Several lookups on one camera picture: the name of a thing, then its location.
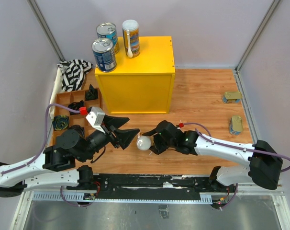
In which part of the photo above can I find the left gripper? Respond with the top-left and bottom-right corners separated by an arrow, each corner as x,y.
78,115 -> 141,162

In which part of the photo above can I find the colourful tall can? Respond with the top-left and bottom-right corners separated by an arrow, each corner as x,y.
136,136 -> 152,151

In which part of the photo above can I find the dark blue tin can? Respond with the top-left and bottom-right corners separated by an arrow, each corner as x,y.
92,38 -> 117,72

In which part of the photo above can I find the gold oval tin can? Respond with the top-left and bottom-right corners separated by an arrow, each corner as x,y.
229,115 -> 243,136

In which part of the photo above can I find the blue label tin can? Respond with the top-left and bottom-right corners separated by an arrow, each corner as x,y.
96,22 -> 120,54

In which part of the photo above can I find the white lid clear jar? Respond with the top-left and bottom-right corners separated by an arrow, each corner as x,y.
122,19 -> 140,57

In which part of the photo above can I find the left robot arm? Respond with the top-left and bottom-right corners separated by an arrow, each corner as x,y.
0,115 -> 140,197

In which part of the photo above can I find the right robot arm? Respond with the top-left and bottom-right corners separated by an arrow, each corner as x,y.
142,120 -> 283,192

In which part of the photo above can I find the yellow wooden box counter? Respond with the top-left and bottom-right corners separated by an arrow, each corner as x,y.
95,36 -> 175,114

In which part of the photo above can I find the black rolled cloth lower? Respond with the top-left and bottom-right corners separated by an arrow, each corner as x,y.
68,125 -> 85,138

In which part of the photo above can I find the black rolled cloth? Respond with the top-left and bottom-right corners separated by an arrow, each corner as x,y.
68,125 -> 85,138
68,100 -> 85,111

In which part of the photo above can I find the wooden compartment tray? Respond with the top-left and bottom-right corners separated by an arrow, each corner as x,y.
50,89 -> 102,145

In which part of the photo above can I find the black folded cloth top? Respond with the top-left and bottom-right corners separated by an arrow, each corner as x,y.
85,84 -> 99,101

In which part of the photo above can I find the black rolled cloth middle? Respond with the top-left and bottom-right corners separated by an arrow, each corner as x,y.
68,100 -> 85,111

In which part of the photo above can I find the blue yellow rolled cloth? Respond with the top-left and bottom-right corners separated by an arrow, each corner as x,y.
52,115 -> 69,131

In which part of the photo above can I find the black white striped cloth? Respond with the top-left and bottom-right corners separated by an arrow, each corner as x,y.
57,59 -> 93,92

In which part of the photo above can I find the white cloth roll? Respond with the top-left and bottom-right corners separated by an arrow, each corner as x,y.
49,68 -> 63,119

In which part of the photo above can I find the white spoon on jar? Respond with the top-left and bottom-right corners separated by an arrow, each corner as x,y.
126,30 -> 133,58

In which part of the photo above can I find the gold rectangular tin can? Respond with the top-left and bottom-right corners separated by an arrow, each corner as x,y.
223,91 -> 242,104

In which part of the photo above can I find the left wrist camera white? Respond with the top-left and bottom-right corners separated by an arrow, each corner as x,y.
79,107 -> 105,133

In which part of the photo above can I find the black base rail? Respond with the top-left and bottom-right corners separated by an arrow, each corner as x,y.
66,172 -> 239,201

